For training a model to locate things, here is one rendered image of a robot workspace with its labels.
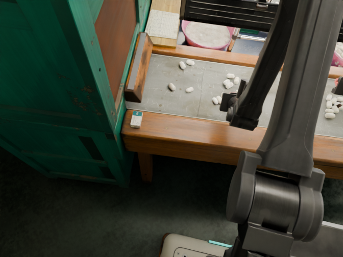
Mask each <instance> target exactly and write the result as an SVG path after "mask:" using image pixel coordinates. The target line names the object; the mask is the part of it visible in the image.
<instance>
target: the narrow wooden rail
mask: <svg viewBox="0 0 343 257"><path fill-rule="evenodd" d="M152 54H157V55H165V56H172V57H179V58H187V59H194V60H201V61H208V62H215V63H223V64H230V65H237V66H245V67H252V68H255V65H256V63H257V60H258V58H259V56H255V55H247V54H240V53H233V52H226V51H221V50H214V49H207V48H199V47H192V46H185V45H176V48H169V47H161V46H154V45H153V48H152ZM340 76H343V68H342V67H335V66H331V67H330V71H329V76H328V78H330V79H337V78H339V77H340Z"/></svg>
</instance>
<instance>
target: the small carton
mask: <svg viewBox="0 0 343 257"><path fill-rule="evenodd" d="M142 115H143V113H142V112H139V111H133V114H132V119H131V124H130V126H131V127H135V128H140V126H141V120H142Z"/></svg>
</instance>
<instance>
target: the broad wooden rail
mask: <svg viewBox="0 0 343 257"><path fill-rule="evenodd" d="M133 111H138V110H130V109H128V110H127V111H126V112H125V115H124V119H123V122H122V126H121V131H120V133H121V137H122V140H123V143H124V147H125V150H126V151H133V152H141V153H148V154H153V155H160V156H168V157H175V158H183V159H191V160H198V161H205V162H213V163H221V164H228V165H235V166H237V164H238V160H239V156H240V152H241V151H242V150H244V151H248V152H252V153H256V150H257V148H258V147H259V145H260V143H261V141H262V139H263V137H264V135H265V132H266V130H267V128H263V127H256V128H255V129H254V130H253V131H250V130H245V129H242V128H237V127H233V126H229V123H226V122H219V121H212V120H204V119H196V118H189V117H182V116H175V115H167V114H160V113H152V112H145V111H139V112H142V113H143V115H142V120H141V126H140V128H135V127H131V126H130V124H131V119H132V114H133ZM313 162H314V166H313V167H314V168H318V169H320V170H322V171H323V172H324V173H325V177H326V178H333V179H340V180H343V139H342V138H334V137H327V136H320V135H314V142H313Z"/></svg>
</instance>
